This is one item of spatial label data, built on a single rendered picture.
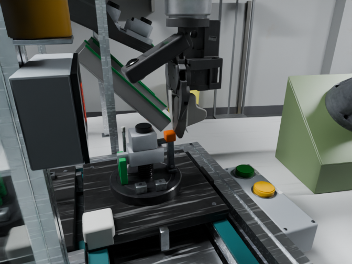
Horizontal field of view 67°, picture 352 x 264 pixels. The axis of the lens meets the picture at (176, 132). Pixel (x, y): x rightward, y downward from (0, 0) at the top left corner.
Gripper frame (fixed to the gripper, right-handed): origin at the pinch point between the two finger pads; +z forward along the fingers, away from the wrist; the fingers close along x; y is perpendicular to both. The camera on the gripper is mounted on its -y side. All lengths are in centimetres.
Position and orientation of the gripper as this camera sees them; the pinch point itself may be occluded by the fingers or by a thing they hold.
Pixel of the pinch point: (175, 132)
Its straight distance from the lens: 51.1
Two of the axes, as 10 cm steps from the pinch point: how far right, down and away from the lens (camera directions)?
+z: 0.0, 9.2, 4.0
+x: -3.1, -3.8, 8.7
